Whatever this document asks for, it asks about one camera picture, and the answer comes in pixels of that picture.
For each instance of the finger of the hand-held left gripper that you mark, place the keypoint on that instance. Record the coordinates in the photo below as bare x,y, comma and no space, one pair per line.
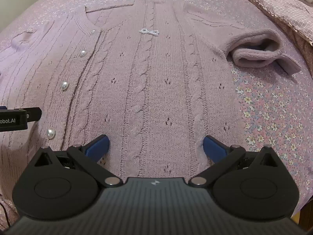
34,114

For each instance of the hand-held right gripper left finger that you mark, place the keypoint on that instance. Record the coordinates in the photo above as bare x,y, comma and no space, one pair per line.
99,145

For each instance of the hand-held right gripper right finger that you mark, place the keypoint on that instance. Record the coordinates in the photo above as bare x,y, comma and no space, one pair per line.
213,147

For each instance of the pink knit cardigan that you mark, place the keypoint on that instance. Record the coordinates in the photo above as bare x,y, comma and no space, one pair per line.
159,90

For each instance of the pink floral bed sheet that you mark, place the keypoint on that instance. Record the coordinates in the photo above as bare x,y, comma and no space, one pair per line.
264,107

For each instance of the pink checked blanket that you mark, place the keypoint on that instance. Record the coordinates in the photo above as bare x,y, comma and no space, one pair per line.
281,7

